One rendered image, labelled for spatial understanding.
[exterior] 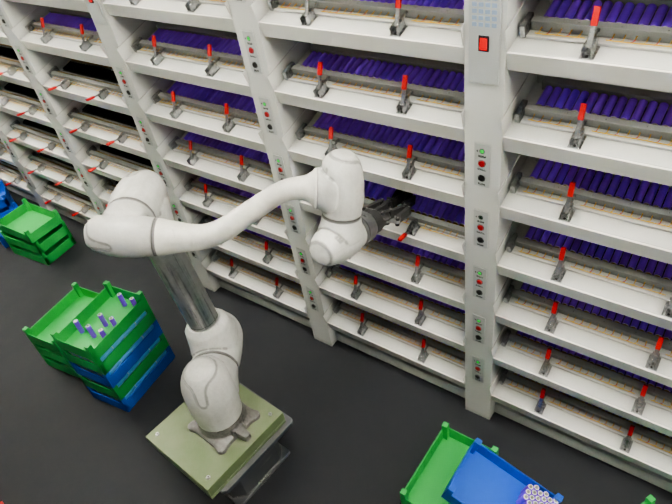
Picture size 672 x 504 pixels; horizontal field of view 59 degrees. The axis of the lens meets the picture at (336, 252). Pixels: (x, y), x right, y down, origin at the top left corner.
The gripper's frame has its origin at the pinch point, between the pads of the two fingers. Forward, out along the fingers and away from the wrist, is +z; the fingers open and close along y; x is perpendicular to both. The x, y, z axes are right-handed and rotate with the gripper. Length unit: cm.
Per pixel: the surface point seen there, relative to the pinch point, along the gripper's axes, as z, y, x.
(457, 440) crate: 3, -27, 84
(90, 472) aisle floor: -73, 82, 106
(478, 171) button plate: -11.9, -27.0, -19.4
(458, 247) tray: -2.5, -20.3, 7.9
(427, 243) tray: -3.9, -11.2, 9.0
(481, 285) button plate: -1.7, -28.4, 18.0
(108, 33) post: -17, 110, -39
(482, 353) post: 7, -29, 47
